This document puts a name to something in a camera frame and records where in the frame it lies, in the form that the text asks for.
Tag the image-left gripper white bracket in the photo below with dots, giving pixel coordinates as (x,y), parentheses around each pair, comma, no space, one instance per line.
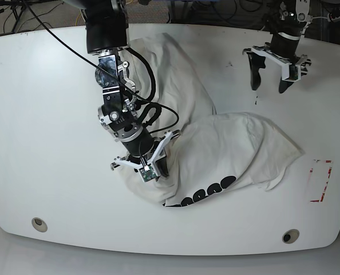
(153,164)

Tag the image-right gripper white bracket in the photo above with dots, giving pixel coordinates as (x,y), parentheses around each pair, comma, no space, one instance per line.
(280,50)

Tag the white printed t-shirt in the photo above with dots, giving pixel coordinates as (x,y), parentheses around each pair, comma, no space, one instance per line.
(215,152)

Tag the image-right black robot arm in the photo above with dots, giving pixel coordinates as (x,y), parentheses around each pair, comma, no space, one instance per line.
(287,22)

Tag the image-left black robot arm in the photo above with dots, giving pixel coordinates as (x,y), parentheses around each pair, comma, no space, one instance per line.
(124,114)

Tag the red tape rectangle marking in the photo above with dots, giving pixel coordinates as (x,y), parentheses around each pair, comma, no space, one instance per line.
(318,180)

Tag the black tripod stand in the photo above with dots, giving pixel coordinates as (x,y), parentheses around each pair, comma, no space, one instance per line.
(11,13)

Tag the left table cable grommet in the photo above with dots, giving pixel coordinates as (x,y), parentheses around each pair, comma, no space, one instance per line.
(39,225)

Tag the table cable grommet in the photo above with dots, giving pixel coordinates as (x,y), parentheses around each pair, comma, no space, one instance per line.
(39,225)
(290,236)

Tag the right table cable grommet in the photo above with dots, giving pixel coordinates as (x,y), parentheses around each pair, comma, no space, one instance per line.
(290,236)

